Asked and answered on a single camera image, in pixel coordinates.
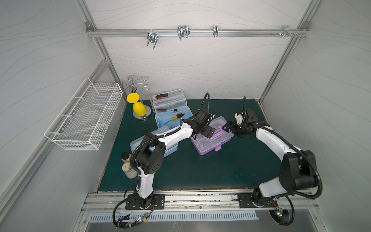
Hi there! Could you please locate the right base cable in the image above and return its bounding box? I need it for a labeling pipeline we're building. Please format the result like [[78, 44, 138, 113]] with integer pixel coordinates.
[[269, 195, 295, 226]]

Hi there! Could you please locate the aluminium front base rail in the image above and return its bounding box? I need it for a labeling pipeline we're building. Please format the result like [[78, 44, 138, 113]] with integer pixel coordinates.
[[81, 188, 319, 213]]

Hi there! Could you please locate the blue clear toolbox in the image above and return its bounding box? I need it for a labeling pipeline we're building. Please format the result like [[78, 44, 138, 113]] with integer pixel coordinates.
[[129, 126, 179, 158], [149, 89, 193, 129]]

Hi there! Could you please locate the left metal hook clamp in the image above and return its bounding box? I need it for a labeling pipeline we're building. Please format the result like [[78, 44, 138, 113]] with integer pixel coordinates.
[[146, 32, 158, 49]]

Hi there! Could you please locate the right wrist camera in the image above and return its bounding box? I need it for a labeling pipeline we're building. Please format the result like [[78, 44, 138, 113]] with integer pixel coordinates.
[[234, 113, 243, 125]]

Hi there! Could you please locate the small metal clamp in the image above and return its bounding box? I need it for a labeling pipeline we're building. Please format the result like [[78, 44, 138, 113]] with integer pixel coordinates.
[[213, 26, 219, 38]]

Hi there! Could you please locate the yellow cone on metal stand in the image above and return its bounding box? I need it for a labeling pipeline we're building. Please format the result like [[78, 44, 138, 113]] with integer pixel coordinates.
[[127, 93, 152, 120]]

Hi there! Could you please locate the middle metal hook clamp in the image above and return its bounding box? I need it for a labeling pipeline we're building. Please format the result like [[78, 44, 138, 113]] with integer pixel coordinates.
[[176, 25, 190, 40]]

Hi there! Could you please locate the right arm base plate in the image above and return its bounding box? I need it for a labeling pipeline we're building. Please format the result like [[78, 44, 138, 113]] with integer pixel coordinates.
[[235, 192, 278, 208]]

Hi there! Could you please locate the small white bottle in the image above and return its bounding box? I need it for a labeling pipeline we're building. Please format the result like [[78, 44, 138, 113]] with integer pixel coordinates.
[[122, 162, 138, 179], [121, 152, 131, 163]]

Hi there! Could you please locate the orange black screwdriver in lid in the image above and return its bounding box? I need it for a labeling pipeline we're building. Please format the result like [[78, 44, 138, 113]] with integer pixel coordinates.
[[155, 91, 180, 100]]

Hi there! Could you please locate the white wire basket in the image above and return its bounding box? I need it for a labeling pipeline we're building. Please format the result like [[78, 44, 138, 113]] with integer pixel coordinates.
[[44, 77, 123, 151]]

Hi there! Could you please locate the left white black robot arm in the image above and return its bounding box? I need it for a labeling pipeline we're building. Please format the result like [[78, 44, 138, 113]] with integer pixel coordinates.
[[130, 109, 215, 201]]

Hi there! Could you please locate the aluminium crossbar rail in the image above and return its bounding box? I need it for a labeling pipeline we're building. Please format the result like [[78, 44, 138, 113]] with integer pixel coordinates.
[[87, 28, 310, 38]]

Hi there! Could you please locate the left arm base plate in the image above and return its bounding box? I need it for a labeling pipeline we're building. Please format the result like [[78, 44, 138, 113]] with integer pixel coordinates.
[[125, 193, 165, 210]]

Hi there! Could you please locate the right metal bracket hook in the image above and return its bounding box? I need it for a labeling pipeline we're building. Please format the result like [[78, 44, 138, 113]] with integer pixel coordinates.
[[272, 26, 299, 38]]

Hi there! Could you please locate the purple clear toolbox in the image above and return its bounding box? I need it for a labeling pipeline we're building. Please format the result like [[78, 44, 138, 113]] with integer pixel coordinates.
[[191, 116, 234, 156]]

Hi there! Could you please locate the yellow handled screwdriver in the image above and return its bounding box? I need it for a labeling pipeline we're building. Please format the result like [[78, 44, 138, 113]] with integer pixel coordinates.
[[164, 113, 185, 125]]

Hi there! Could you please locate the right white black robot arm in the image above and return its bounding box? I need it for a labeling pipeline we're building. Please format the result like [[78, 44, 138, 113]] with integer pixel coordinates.
[[223, 110, 323, 200]]

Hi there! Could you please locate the wire hook rack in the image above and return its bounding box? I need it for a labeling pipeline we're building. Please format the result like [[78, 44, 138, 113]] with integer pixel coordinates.
[[120, 75, 151, 93]]

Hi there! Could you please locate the metal hook clamp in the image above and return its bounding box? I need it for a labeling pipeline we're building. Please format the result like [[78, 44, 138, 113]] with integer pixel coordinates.
[[146, 32, 158, 49], [176, 25, 190, 40]]

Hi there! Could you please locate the left base cable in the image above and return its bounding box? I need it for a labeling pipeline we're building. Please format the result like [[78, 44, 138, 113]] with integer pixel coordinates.
[[111, 197, 154, 229]]

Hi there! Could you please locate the base cable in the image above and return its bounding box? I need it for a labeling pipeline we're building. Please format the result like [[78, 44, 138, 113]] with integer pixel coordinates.
[[269, 195, 295, 226], [111, 197, 154, 229]]

